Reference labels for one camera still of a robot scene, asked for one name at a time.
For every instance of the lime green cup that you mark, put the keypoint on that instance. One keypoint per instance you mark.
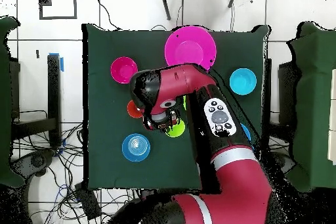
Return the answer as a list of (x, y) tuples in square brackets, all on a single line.
[(177, 129)]

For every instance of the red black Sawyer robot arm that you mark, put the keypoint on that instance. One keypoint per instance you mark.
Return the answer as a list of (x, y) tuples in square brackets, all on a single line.
[(236, 182)]

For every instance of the orange cup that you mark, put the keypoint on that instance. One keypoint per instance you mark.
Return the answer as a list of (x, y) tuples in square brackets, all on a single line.
[(132, 110)]

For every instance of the medium blue bowl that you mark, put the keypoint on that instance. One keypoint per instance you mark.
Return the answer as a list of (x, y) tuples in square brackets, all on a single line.
[(136, 147)]

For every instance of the dark green table cloth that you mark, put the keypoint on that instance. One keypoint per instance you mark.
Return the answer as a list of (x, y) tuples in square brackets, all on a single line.
[(105, 145)]

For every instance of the small red-pink bowl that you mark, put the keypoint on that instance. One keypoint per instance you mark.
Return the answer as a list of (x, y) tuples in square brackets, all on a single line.
[(123, 70)]

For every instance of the large pink bowl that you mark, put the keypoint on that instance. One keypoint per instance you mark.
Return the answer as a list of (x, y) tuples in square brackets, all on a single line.
[(190, 45)]

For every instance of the large blue bowl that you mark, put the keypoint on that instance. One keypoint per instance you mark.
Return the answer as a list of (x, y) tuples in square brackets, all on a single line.
[(246, 132)]

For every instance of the small light blue bowl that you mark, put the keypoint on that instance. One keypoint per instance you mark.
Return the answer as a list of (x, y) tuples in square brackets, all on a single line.
[(243, 81)]

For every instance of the black power box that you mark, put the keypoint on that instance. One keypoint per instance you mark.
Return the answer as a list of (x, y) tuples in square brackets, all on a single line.
[(87, 200)]

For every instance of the black wheel base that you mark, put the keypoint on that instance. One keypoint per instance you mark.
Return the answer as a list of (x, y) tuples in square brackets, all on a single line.
[(281, 162), (37, 161)]

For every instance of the green covered side table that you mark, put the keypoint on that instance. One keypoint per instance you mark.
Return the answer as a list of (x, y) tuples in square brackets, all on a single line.
[(315, 103), (5, 103)]

